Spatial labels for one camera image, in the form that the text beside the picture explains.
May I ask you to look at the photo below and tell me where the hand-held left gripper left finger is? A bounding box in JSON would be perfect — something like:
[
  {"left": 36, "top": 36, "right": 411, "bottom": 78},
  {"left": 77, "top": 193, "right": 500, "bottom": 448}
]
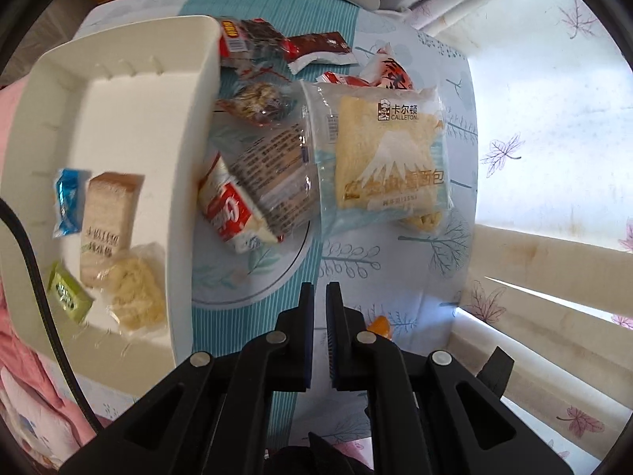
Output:
[{"left": 59, "top": 282, "right": 315, "bottom": 475}]

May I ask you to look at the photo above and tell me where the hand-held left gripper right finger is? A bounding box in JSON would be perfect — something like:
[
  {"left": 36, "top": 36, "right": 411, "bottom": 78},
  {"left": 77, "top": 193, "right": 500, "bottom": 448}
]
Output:
[{"left": 325, "top": 282, "right": 577, "bottom": 475}]

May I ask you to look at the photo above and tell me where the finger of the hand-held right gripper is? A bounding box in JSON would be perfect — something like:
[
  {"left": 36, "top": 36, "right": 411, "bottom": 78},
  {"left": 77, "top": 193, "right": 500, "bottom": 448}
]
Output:
[{"left": 477, "top": 346, "right": 516, "bottom": 403}]

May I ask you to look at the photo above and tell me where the clear labelled bread packet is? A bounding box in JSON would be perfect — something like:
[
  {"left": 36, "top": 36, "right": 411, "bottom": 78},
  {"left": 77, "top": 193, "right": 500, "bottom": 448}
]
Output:
[{"left": 220, "top": 118, "right": 320, "bottom": 236}]

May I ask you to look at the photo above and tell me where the flossy bun clear packet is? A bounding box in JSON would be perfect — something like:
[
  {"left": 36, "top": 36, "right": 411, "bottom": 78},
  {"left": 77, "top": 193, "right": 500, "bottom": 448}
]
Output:
[{"left": 96, "top": 241, "right": 168, "bottom": 340}]

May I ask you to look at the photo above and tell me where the mountain print bread packet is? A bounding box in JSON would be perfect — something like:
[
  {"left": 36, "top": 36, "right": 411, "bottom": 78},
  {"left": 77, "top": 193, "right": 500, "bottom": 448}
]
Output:
[{"left": 299, "top": 82, "right": 456, "bottom": 238}]

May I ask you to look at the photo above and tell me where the beige cake slice packet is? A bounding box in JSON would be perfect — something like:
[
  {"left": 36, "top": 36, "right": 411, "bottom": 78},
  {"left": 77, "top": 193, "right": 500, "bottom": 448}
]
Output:
[{"left": 79, "top": 171, "right": 145, "bottom": 289}]

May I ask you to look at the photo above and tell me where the walnut date clear packet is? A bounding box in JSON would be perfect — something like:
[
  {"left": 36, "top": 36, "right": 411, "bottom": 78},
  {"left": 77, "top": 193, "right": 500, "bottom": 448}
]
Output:
[{"left": 214, "top": 80, "right": 294, "bottom": 128}]

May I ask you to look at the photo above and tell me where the green candy packet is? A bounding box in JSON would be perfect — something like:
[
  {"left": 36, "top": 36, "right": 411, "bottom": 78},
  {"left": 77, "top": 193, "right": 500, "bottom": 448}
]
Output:
[{"left": 46, "top": 260, "right": 96, "bottom": 326}]

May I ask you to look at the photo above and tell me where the blue candy packet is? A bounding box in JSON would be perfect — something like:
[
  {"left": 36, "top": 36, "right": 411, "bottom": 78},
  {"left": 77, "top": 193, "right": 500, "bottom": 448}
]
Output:
[{"left": 52, "top": 167, "right": 92, "bottom": 238}]

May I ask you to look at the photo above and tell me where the tiger print orange packet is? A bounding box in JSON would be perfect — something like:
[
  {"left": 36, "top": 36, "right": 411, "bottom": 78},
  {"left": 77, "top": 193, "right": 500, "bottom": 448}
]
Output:
[{"left": 360, "top": 42, "right": 415, "bottom": 91}]

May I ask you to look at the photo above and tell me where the white plastic storage bin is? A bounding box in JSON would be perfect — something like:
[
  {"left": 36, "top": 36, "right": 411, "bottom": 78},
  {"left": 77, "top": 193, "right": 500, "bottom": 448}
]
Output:
[{"left": 0, "top": 15, "right": 221, "bottom": 369}]

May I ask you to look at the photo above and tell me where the dark dates red-ended packet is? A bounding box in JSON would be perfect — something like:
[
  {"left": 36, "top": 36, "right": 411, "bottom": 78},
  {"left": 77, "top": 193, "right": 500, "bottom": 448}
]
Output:
[{"left": 216, "top": 16, "right": 290, "bottom": 69}]

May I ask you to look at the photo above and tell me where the orange white snack packet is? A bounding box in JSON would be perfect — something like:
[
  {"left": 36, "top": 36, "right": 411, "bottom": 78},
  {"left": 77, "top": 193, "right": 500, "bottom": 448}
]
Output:
[{"left": 368, "top": 315, "right": 392, "bottom": 341}]

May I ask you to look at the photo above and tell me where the crumbly cake packet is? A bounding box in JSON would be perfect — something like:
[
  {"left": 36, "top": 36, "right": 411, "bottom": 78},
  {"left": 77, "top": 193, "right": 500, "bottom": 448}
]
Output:
[{"left": 398, "top": 208, "right": 448, "bottom": 236}]

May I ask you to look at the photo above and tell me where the small red white packet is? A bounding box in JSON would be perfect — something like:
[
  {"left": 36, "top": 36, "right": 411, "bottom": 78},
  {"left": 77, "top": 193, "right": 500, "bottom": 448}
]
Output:
[{"left": 315, "top": 70, "right": 373, "bottom": 89}]

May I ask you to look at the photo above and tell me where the leaf print white curtain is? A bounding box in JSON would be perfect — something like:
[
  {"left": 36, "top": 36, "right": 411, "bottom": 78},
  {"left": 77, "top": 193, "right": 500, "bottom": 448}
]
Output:
[{"left": 410, "top": 0, "right": 633, "bottom": 456}]

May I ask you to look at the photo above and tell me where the floral quilt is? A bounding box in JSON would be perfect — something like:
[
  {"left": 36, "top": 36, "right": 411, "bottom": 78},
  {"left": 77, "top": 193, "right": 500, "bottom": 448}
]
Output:
[{"left": 0, "top": 366, "right": 100, "bottom": 475}]

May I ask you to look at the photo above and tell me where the pink blanket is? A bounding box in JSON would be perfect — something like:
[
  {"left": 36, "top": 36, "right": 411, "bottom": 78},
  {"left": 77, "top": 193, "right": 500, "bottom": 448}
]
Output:
[{"left": 0, "top": 79, "right": 107, "bottom": 456}]

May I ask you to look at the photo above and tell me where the dark red snack packet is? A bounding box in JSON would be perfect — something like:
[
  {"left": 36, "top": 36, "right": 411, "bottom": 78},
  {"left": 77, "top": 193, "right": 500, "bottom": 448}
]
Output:
[{"left": 283, "top": 31, "right": 359, "bottom": 75}]

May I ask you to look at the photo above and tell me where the black cable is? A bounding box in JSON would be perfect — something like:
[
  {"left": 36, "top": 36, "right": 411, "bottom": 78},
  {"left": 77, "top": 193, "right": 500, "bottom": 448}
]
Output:
[{"left": 0, "top": 197, "right": 107, "bottom": 431}]

